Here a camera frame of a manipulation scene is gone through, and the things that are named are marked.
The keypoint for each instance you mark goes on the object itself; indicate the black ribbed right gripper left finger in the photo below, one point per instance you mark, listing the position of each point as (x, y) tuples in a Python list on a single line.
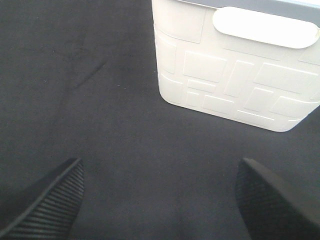
[(47, 209)]

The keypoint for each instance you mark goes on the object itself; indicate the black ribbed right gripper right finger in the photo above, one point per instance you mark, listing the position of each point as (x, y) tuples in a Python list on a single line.
[(272, 208)]

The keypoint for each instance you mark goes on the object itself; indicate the cream white plastic basket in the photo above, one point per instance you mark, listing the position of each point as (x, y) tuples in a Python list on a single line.
[(255, 62)]

